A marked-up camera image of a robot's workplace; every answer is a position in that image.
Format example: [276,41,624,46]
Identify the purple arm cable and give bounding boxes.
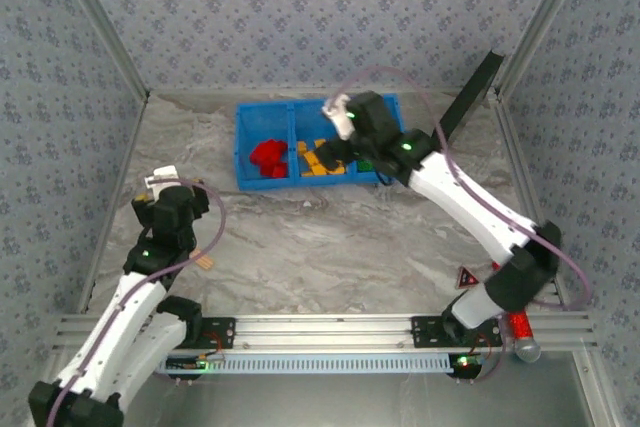
[47,176,227,423]
[327,65,594,384]

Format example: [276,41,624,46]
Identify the red glitter toy microphone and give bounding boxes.
[492,260,543,363]

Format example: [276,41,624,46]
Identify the aluminium frame post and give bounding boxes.
[52,0,151,101]
[494,0,597,96]

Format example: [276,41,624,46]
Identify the small wooden block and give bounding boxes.
[192,248,216,271]

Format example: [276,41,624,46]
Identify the slotted grey cable duct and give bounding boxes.
[154,354,454,376]

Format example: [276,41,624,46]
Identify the blue three-compartment plastic bin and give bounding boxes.
[234,93,407,192]

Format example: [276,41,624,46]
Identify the aluminium side rail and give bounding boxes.
[497,94,571,312]
[79,94,151,316]

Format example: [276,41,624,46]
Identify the red triangle warning sign toy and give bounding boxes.
[455,266,479,291]

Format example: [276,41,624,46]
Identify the black flat bar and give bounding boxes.
[438,50,506,141]

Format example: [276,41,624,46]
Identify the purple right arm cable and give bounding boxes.
[327,65,594,384]

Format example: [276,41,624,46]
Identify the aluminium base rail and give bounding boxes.
[52,313,599,352]

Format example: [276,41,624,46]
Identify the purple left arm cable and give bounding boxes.
[47,176,227,423]

